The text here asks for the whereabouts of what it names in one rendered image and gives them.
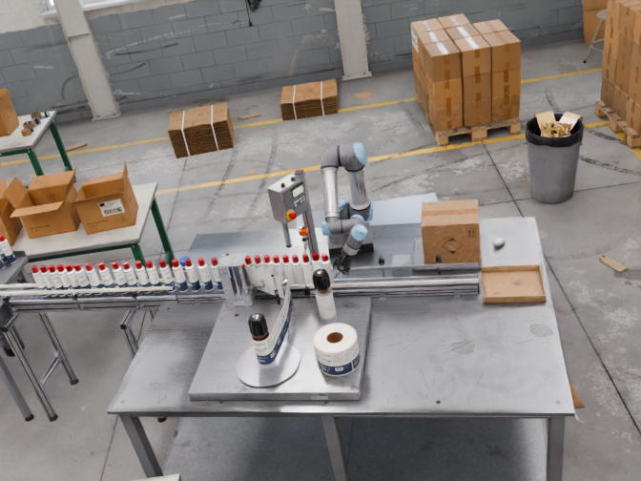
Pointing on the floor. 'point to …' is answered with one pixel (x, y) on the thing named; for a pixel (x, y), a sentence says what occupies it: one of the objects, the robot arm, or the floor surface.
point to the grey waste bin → (552, 172)
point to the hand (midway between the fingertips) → (336, 276)
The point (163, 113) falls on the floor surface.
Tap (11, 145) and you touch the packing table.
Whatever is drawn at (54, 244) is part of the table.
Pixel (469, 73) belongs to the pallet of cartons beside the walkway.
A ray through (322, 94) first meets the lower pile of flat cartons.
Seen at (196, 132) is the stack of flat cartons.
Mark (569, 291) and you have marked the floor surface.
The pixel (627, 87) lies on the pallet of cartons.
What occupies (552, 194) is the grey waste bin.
